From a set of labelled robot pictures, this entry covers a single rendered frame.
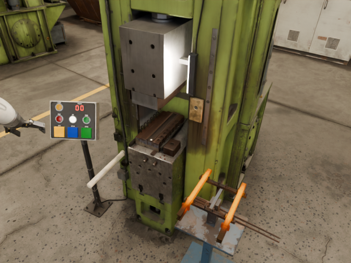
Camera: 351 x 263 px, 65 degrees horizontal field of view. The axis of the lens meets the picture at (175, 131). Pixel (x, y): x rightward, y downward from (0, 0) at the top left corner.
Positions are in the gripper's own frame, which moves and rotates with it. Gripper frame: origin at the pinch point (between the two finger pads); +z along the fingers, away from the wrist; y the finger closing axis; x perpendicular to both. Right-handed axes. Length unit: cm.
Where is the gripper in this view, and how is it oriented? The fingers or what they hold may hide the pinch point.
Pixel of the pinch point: (31, 132)
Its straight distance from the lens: 172.1
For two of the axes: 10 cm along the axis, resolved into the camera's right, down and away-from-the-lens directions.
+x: -1.6, -9.4, 2.9
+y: 9.9, -1.4, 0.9
